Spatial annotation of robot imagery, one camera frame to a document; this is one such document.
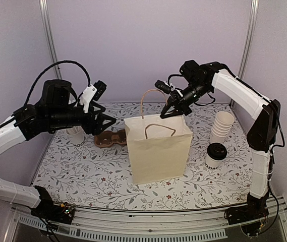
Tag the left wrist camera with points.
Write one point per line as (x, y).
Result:
(92, 92)

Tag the stack of white paper cups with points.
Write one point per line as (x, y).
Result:
(221, 127)

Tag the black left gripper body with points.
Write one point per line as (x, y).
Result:
(88, 126)

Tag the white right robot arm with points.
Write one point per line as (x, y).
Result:
(261, 138)

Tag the left aluminium frame post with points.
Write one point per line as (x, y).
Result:
(44, 11)

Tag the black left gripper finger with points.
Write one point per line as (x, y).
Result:
(103, 122)
(96, 108)

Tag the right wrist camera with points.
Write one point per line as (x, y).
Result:
(164, 87)

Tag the cup of white straws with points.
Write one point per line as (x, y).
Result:
(76, 136)

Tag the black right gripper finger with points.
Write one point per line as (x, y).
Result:
(169, 103)
(166, 113)

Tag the cream paper bag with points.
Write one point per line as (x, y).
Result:
(158, 148)

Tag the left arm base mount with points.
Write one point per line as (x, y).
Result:
(48, 210)

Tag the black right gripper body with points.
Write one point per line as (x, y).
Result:
(184, 106)

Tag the white paper coffee cup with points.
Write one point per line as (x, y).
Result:
(212, 164)

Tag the brown cardboard cup carrier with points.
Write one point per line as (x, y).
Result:
(108, 138)

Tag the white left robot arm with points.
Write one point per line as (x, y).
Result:
(58, 108)

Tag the aluminium frame post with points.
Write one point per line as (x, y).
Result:
(44, 11)
(249, 37)

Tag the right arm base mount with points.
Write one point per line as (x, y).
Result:
(254, 210)

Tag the metal front rail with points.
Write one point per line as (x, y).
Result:
(93, 224)

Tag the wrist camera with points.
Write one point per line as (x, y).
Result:
(164, 87)
(92, 92)

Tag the floral patterned table mat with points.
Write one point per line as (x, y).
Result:
(86, 175)

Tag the right aluminium frame post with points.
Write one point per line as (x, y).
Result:
(249, 37)

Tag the black plastic cup lid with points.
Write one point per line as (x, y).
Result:
(217, 151)

